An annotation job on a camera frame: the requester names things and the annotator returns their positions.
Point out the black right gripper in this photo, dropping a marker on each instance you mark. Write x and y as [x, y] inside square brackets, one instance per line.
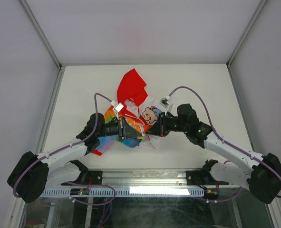
[159, 129]

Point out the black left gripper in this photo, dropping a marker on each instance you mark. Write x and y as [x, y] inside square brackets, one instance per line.
[125, 130]

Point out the red white rainbow kids jacket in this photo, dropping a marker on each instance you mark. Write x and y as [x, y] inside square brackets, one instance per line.
[140, 110]

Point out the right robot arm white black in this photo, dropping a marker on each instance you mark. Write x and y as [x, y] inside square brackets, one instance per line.
[259, 174]

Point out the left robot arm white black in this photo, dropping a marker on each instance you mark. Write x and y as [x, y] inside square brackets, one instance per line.
[35, 173]

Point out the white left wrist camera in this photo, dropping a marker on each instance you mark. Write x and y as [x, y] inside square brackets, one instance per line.
[117, 107]

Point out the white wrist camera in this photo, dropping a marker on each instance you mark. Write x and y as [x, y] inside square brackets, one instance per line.
[117, 107]
[165, 102]

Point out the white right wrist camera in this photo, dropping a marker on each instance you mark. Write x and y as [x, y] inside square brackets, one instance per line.
[165, 102]

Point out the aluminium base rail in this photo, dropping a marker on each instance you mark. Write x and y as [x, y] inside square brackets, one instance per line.
[122, 178]

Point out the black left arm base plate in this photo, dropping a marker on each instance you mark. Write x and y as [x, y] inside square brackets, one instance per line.
[87, 178]

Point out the grey slotted cable duct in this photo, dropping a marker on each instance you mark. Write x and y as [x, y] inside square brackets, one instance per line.
[134, 191]

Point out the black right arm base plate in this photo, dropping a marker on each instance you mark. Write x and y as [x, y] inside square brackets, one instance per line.
[201, 179]

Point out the left aluminium frame post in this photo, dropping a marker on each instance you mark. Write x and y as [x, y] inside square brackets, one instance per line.
[40, 33]

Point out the aluminium frame post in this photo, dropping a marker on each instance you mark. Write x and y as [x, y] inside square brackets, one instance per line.
[40, 33]
[260, 7]

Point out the right aluminium frame post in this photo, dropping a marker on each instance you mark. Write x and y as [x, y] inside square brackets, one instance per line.
[260, 7]

